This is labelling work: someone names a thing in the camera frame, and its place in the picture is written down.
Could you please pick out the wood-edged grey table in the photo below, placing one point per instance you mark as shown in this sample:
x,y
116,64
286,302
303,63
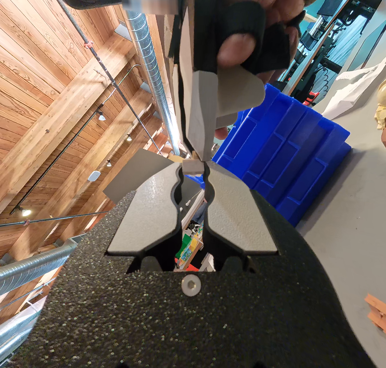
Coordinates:
x,y
304,57

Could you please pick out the tan brick model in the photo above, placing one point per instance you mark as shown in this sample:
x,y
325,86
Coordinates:
x,y
381,108

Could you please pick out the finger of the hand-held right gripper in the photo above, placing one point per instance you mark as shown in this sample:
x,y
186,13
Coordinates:
x,y
184,72
203,111

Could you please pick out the black ceiling light rail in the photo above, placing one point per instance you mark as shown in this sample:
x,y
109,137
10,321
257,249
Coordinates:
x,y
57,160

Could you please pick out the small white ceiling box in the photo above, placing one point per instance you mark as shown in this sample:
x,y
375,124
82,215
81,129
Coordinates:
x,y
94,176

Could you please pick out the silver ventilation duct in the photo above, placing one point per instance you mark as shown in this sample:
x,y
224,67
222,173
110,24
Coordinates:
x,y
150,72
33,268

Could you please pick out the brown ribbed brick piece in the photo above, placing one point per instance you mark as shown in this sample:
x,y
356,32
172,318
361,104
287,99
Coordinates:
x,y
377,313

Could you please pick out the white tan clip brick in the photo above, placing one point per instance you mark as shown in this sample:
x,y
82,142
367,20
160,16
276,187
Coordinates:
x,y
192,166

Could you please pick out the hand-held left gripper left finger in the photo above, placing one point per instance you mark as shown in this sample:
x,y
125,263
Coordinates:
x,y
144,220

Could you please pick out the grey desk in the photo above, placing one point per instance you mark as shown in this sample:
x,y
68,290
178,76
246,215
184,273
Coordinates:
x,y
346,223

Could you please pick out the black board with wooden edge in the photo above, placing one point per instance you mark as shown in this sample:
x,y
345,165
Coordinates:
x,y
135,178

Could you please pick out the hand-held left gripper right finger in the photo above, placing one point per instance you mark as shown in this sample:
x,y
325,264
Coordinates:
x,y
241,220

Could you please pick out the stack of blue plastic bins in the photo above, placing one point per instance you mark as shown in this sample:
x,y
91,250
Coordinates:
x,y
286,163

